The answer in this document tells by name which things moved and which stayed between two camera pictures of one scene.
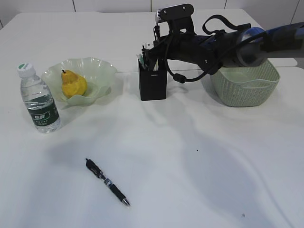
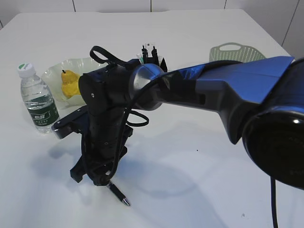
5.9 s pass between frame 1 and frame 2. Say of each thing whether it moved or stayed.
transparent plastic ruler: stayed
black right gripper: moved
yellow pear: stayed
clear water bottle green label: stayed
